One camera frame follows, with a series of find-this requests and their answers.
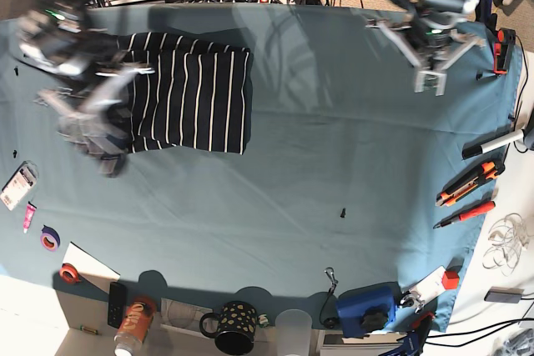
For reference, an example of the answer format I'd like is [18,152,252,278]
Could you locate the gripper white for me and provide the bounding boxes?
[365,19,486,95]
[38,63,154,177]

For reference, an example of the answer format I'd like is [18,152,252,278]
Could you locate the navy white striped t-shirt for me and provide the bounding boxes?
[116,32,252,154]

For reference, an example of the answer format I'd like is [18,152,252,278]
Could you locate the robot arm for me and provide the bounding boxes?
[18,0,154,178]
[365,0,486,96]

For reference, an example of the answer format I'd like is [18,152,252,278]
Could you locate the red black clamp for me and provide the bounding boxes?
[493,28,516,75]

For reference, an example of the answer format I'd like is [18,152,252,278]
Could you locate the black white marker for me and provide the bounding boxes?
[461,129,524,160]

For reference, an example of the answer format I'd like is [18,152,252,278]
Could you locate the clear plastic blister pack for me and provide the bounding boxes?
[1,161,38,211]

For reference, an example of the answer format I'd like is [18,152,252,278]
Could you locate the pink glue tube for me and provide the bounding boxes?
[23,202,37,233]

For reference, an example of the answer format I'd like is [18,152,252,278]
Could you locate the orange black utility knife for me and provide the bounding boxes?
[436,158,505,207]

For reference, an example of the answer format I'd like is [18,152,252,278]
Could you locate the purple tape roll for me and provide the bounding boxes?
[40,226,61,252]

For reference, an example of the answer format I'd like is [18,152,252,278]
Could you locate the white paper sheet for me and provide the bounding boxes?
[63,242,120,281]

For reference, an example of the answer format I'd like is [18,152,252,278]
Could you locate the teal table cloth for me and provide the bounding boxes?
[1,4,522,315]

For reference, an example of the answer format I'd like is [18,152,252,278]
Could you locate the orange tape roll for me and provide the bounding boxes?
[59,263,82,284]

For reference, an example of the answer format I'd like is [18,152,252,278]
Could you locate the black remote control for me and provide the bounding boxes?
[108,282,128,328]

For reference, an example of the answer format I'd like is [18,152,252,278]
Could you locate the orange drink can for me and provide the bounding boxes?
[114,296,157,356]

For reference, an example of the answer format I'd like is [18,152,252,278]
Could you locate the small red cube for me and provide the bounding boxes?
[441,270,460,290]

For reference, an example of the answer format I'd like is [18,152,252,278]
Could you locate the white card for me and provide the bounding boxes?
[408,266,446,303]

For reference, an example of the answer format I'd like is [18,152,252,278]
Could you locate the grey flat device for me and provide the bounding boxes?
[484,288,523,304]

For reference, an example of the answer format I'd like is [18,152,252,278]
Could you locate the blue box with knob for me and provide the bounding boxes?
[335,285,397,338]

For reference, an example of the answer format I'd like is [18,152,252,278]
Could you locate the black mug gold leaves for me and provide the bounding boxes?
[199,301,258,356]

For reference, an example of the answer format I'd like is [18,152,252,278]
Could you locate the translucent plastic cup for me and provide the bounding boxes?
[275,309,312,356]

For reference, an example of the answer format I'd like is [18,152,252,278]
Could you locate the orange handled screwdriver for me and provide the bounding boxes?
[433,201,496,229]

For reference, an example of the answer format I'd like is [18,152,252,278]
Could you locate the white cable bundle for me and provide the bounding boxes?
[481,213,534,277]

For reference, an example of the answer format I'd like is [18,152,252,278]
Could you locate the black lanyard with clip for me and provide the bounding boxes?
[319,266,340,329]

